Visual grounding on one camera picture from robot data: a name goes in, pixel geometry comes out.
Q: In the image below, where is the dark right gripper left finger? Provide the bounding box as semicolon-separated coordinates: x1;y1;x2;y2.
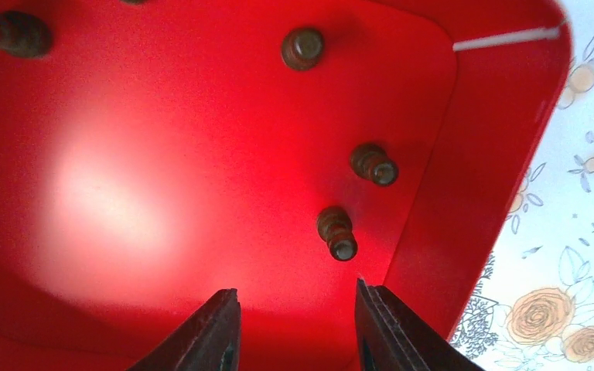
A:
129;288;241;371

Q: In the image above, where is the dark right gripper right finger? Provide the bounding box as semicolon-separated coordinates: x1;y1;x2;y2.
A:
355;278;483;371

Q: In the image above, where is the red plastic tray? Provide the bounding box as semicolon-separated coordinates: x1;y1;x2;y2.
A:
0;1;572;370

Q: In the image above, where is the dark pawn in tray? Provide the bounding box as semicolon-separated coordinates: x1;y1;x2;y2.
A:
316;206;358;261
281;27;324;71
350;143;399;187
0;11;53;58

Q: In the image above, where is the floral patterned table mat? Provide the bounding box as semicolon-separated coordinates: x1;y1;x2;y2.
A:
451;1;594;370

